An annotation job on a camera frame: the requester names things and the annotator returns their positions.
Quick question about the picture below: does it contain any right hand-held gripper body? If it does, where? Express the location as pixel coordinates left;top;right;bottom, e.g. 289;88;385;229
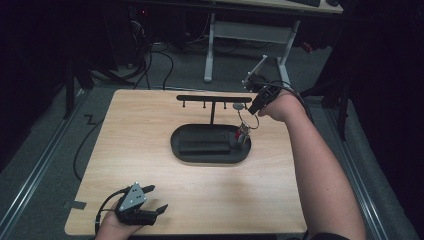
242;54;283;103

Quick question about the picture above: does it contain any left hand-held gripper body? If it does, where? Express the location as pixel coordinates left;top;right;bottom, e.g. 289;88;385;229
114;181;158;227

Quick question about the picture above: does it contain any key bunch with coloured tags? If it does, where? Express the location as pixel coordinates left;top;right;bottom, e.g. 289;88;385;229
234;107;260;147

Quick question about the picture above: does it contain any black key rack with tray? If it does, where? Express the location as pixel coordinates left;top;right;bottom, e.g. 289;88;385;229
170;94;253;165

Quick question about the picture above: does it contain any black wallet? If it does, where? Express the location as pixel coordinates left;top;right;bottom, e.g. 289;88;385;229
178;129;233;156

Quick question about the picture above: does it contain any person's right hand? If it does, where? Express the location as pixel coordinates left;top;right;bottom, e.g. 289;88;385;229
258;90;303;123

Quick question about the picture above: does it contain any person's left hand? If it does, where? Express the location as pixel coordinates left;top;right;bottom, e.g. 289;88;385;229
94;201;144;240

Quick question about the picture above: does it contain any grey tape strip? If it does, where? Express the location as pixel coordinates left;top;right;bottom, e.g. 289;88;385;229
62;200;88;211

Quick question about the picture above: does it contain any desk with grey metal legs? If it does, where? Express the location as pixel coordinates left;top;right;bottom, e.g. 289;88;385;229
203;0;344;91

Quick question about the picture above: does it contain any black metal stand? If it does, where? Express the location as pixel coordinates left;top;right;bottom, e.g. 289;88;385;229
290;74;352;142
62;54;134;120

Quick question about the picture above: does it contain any black keyboard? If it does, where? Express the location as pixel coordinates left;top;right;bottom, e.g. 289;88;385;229
289;0;322;8

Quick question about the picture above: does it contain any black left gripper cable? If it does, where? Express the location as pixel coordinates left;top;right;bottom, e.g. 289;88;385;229
94;187;131;236

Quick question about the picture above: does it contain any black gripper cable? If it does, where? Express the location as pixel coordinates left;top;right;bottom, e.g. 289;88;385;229
94;187;131;236
258;79;315;124

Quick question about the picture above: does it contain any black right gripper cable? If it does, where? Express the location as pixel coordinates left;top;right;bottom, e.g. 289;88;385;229
258;79;315;124

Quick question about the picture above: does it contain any long black floor cable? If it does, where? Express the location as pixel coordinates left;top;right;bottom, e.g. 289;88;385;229
73;114;105;183

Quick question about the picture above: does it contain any metal floor rail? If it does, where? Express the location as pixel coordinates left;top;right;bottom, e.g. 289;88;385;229
0;89;88;234
324;107;391;240

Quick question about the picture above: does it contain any tangle of black cables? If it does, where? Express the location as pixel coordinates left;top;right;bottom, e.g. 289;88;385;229
128;13;175;91

